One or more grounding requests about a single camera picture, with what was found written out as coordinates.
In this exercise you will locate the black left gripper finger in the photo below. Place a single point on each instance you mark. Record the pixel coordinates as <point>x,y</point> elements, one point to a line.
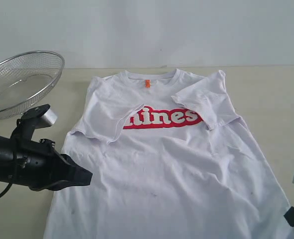
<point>74,175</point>

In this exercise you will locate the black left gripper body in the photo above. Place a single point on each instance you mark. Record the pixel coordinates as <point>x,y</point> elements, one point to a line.
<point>35,165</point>

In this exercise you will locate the white t-shirt red lettering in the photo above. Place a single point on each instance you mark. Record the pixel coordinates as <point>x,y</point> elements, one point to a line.
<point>171,159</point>

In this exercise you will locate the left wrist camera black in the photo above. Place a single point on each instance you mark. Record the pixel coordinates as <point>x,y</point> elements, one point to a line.
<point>35,118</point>

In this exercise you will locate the metal wire mesh basket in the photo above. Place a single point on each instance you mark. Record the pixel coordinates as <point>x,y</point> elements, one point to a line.
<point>26,78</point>

